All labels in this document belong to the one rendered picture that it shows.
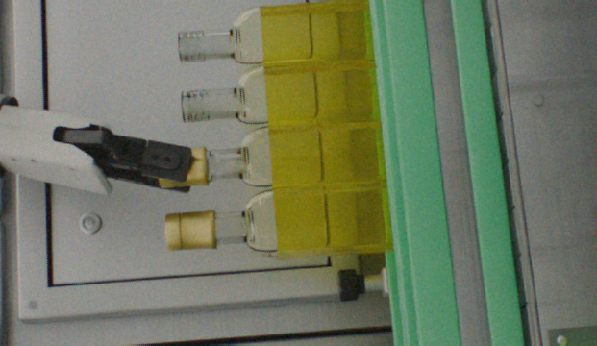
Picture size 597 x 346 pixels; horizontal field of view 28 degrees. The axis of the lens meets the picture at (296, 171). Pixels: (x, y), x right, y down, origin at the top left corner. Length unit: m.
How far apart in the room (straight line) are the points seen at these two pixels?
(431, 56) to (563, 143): 0.13
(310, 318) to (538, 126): 0.37
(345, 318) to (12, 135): 0.38
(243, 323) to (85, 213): 0.19
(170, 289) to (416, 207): 0.33
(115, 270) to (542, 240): 0.46
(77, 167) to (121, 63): 0.24
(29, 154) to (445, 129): 0.36
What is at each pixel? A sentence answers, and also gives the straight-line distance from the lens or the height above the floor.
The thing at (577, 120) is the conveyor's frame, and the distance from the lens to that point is 0.95.
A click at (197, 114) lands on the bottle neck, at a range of 1.08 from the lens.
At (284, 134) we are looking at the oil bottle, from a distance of 1.05.
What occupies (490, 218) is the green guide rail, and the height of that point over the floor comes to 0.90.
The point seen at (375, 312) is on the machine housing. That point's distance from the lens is 1.20.
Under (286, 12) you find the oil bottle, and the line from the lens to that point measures 1.09.
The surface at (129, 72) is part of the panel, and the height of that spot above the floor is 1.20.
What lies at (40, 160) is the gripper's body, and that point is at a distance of 1.04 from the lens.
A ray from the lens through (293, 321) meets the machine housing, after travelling 1.19.
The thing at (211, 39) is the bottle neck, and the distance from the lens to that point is 1.09.
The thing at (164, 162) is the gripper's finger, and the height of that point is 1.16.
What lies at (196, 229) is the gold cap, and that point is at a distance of 1.04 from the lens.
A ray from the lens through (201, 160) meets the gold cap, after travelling 1.05.
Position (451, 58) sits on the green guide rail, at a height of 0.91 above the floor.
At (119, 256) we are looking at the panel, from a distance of 1.19.
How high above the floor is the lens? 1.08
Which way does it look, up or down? 2 degrees down
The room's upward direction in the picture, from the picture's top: 94 degrees counter-clockwise
